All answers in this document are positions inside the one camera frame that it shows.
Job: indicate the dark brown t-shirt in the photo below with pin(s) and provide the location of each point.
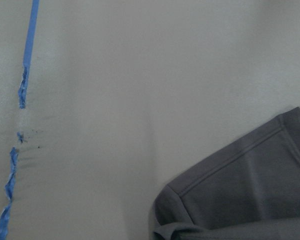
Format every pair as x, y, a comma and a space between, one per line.
248, 190

